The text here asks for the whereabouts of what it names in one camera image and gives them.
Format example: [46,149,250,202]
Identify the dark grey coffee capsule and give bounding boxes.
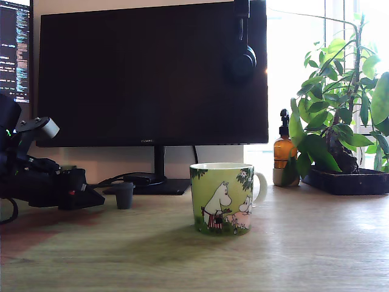
[106,181,136,210]

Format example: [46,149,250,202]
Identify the small beige cup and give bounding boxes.
[272,166,301,187]

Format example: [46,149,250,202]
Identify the large black monitor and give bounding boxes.
[35,0,270,148]

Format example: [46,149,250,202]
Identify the monitor showing code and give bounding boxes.
[0,0,34,104]

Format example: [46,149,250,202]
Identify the amber pump bottle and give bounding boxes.
[273,108,299,171]

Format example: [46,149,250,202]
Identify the black headphones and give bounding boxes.
[224,0,258,83]

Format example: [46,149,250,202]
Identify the green leafy plant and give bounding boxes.
[281,12,389,187]

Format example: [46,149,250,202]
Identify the black plant tray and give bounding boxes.
[300,165,389,196]

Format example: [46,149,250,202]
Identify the grey camera box on bracket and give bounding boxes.
[15,116,61,141]

